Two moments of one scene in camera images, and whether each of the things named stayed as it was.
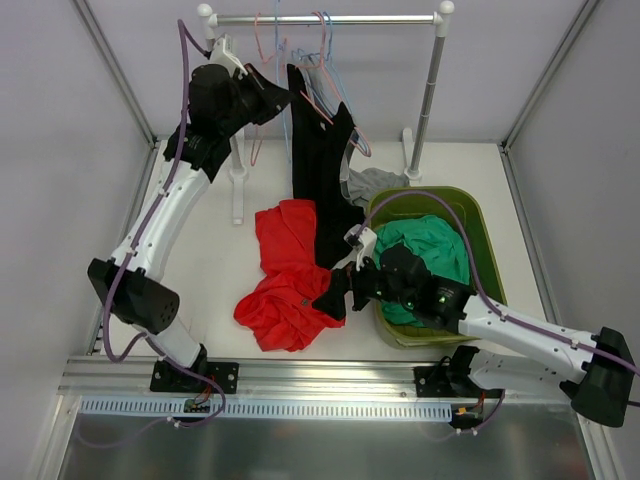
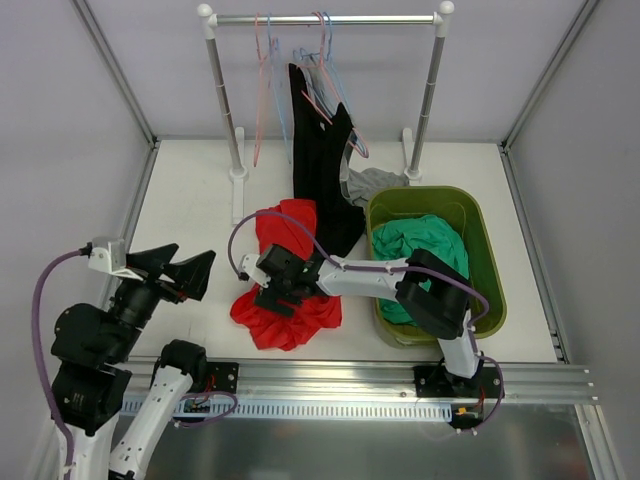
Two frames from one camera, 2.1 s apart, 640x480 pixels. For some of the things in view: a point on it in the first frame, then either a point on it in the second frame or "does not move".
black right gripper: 357,288 -> 273,292
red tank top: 281,312 does not move
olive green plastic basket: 464,209 does not move
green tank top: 441,244 does not move
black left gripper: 261,93 -> 163,279
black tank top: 318,139 does not move
